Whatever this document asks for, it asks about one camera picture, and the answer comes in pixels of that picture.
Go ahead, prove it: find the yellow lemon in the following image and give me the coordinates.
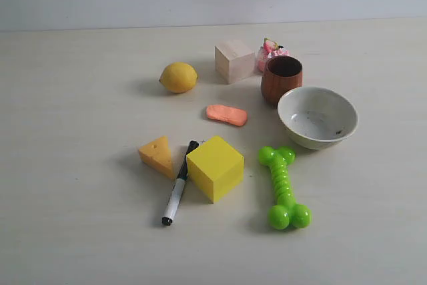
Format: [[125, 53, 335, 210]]
[[159, 62, 197, 93]]

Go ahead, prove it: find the orange cheese wedge toy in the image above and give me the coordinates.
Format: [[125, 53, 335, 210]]
[[138, 135, 174, 180]]

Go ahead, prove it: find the black white marker pen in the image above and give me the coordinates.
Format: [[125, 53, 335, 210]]
[[161, 140, 199, 226]]

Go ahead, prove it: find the green bone dog toy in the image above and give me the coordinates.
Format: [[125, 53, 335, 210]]
[[258, 146, 312, 230]]

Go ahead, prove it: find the yellow cube block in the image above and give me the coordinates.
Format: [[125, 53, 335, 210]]
[[186, 135, 244, 204]]

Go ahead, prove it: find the pink strawberry cake toy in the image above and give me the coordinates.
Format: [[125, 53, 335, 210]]
[[256, 38, 290, 73]]

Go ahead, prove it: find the brown wooden cup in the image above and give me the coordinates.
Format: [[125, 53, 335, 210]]
[[261, 55, 303, 107]]

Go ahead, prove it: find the light wooden cube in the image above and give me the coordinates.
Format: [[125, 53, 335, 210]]
[[215, 40, 256, 84]]

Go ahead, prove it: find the orange soft clay piece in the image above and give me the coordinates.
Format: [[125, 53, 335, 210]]
[[205, 104, 248, 127]]

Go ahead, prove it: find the white ceramic bowl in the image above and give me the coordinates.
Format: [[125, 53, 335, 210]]
[[277, 86, 358, 150]]

